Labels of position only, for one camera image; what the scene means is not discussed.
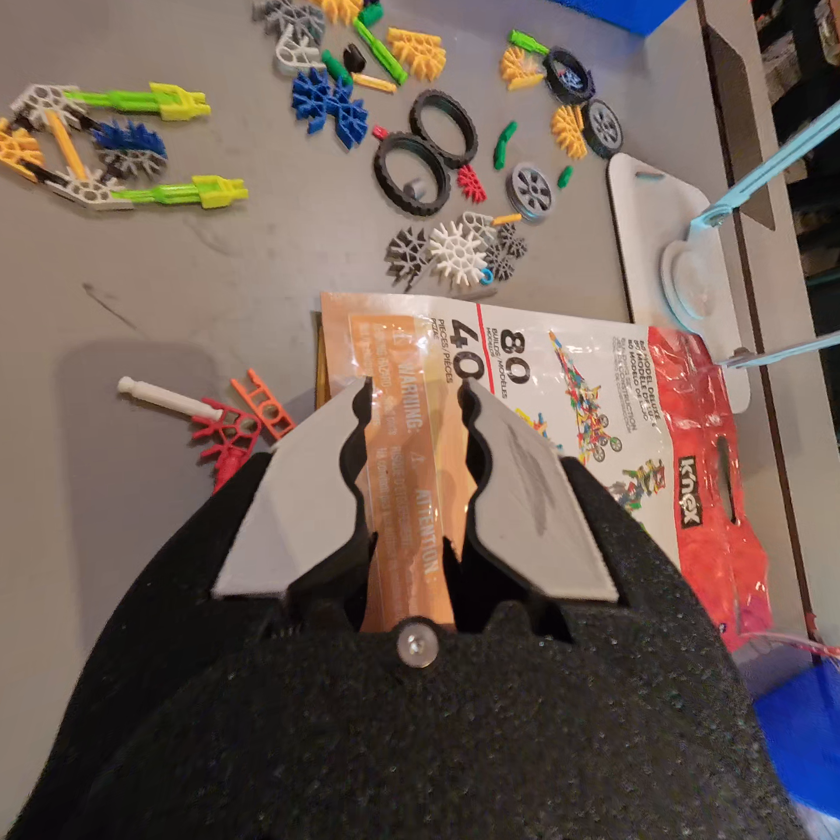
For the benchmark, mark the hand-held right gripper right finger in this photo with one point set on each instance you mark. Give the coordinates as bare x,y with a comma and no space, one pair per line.
531,512

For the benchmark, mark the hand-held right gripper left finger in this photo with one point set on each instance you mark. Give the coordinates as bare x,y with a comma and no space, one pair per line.
295,512

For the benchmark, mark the lime and gray toy assembly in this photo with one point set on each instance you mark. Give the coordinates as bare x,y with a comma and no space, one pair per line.
177,103

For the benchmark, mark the blue plastic bin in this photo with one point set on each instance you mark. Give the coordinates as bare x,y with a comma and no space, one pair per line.
800,735
623,13

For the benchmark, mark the red connector with rod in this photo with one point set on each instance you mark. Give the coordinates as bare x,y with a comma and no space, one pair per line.
226,433

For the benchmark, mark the printed plastic toy bag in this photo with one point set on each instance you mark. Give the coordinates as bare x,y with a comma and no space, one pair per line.
577,354

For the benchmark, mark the dark gray snowflake connector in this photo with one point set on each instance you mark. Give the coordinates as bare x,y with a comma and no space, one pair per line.
513,239
500,268
407,256

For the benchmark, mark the white snowflake connector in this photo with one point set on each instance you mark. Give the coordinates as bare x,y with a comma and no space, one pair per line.
453,246

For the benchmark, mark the light gray fan connector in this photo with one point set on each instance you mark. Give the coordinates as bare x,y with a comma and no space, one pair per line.
479,226

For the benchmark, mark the short yellow rod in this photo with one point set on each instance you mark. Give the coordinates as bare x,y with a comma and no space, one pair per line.
374,82
506,220

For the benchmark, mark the gray wheel hub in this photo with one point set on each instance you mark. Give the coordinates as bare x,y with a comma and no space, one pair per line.
531,191

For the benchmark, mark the red fan connector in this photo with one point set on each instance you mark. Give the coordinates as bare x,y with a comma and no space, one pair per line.
471,182

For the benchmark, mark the tiny green rod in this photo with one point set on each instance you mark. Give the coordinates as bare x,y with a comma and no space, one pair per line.
565,176

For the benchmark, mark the small gray spacer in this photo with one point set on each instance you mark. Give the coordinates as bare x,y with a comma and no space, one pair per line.
418,189

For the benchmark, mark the black rubber tire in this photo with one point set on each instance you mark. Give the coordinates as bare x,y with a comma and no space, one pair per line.
417,124
380,174

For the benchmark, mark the bent green rod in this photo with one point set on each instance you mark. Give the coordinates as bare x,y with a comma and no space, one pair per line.
504,144

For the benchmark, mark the yellow fan connector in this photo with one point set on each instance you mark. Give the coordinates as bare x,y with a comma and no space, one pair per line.
522,69
417,52
338,10
569,131

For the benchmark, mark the black wheel with gray hub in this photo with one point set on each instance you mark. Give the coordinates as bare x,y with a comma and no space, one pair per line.
602,128

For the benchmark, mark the light blue stand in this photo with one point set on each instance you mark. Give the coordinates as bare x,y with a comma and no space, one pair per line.
754,177

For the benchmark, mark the blue snowflake connector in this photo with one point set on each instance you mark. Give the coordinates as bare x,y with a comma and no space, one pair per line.
328,108

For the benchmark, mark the black wheel with blue connector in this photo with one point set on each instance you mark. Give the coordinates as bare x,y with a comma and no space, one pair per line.
568,77

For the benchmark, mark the short green rod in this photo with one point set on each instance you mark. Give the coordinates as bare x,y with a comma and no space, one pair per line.
336,67

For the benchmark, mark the pale gray fan connector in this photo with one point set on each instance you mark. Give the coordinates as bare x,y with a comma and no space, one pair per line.
295,56

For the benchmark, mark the black clip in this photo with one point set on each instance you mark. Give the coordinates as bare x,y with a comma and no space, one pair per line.
355,59

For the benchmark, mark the long lime green rod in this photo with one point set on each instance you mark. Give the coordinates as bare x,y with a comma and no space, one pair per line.
380,51

